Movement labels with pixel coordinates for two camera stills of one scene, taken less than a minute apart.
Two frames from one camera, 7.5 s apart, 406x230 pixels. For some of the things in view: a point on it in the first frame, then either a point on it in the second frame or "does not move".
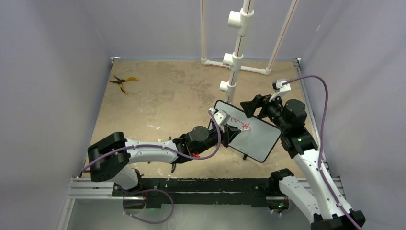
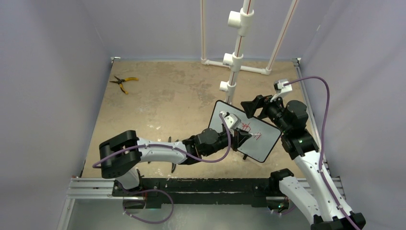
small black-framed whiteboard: (257, 142) does not move
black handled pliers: (173, 165) does not move
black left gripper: (227, 132) to (239, 137)
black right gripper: (250, 107) does not move
